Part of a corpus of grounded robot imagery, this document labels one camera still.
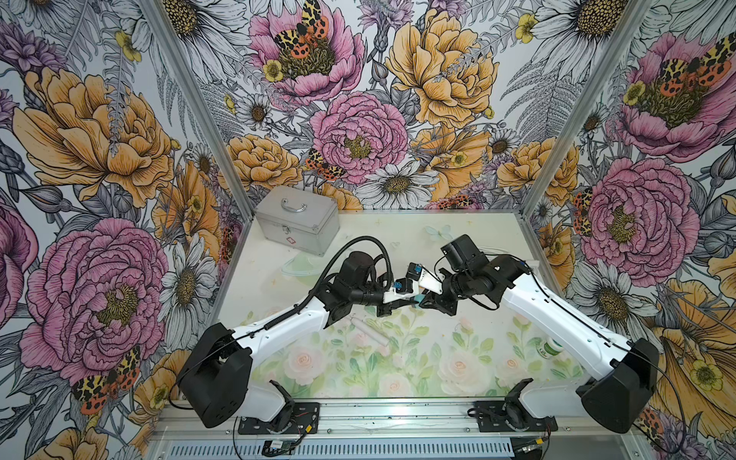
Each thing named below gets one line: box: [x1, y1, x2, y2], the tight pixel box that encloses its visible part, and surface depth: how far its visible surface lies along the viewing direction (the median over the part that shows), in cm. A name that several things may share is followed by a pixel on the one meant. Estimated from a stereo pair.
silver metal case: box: [253, 185, 341, 257], surface depth 104 cm
